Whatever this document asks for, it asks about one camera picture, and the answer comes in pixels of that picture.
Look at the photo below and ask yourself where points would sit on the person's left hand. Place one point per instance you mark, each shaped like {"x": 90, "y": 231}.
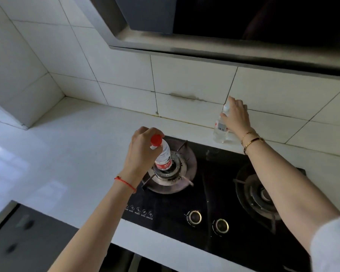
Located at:
{"x": 138, "y": 155}

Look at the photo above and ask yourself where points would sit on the person's right hand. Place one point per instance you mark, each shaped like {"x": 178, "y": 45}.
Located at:
{"x": 238, "y": 118}

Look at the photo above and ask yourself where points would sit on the white-capped bottle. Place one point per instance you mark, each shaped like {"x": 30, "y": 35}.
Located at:
{"x": 219, "y": 133}

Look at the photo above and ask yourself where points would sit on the red-capped bottle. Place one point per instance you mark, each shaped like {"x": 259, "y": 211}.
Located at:
{"x": 163, "y": 158}

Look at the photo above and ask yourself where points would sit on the grey kitchen cabinet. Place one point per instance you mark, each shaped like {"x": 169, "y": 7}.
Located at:
{"x": 31, "y": 246}

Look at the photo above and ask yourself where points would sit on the person's left forearm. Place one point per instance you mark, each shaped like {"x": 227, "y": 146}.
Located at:
{"x": 96, "y": 232}

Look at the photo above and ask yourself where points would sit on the person's right forearm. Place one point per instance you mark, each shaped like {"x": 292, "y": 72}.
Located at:
{"x": 286, "y": 189}

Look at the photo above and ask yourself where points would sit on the person's white shirt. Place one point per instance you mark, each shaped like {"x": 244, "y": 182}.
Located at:
{"x": 334, "y": 243}

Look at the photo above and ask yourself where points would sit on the black burner pan support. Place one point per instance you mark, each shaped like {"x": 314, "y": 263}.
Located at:
{"x": 252, "y": 192}
{"x": 184, "y": 164}

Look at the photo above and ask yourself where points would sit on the white table countertop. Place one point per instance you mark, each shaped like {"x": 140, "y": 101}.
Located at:
{"x": 73, "y": 155}

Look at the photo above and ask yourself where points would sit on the black glass gas stove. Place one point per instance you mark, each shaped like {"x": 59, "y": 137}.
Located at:
{"x": 215, "y": 189}

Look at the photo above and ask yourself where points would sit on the stove knob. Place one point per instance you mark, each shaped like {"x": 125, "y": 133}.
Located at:
{"x": 194, "y": 217}
{"x": 221, "y": 226}

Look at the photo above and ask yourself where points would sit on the black range hood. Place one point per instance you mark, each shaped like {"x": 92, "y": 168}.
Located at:
{"x": 215, "y": 19}

